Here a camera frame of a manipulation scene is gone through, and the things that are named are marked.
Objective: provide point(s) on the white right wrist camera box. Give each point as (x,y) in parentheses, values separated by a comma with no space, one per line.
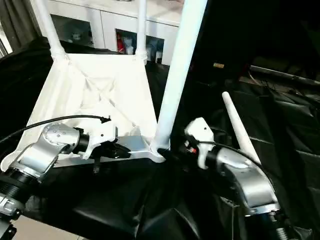
(199,137)

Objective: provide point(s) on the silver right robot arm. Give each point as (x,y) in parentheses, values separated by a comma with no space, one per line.
(245,180)

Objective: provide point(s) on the grey curtain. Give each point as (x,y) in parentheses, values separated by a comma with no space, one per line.
(15,25)

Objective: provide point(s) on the black low bench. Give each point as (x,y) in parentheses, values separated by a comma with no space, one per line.
(285,75)

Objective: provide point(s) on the small gold label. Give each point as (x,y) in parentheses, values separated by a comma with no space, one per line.
(218,65)

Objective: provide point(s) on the black plastic mat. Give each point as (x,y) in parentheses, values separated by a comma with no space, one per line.
(150,200)

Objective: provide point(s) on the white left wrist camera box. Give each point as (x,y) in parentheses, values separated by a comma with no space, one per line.
(100,134)

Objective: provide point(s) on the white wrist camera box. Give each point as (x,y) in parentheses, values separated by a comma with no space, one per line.
(199,137)
(100,134)

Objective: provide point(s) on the white plastic table leg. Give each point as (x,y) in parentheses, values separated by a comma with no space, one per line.
(47,25)
(240,127)
(177,75)
(141,30)

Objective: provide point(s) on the small red bottle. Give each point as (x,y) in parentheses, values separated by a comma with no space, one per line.
(120,44)

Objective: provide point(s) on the white glass-door cabinet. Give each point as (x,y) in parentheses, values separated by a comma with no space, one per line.
(110,17)

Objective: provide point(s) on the white plastic table top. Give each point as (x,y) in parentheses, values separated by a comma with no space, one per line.
(95,95)

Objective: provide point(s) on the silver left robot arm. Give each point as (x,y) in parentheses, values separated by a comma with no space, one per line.
(37,155)

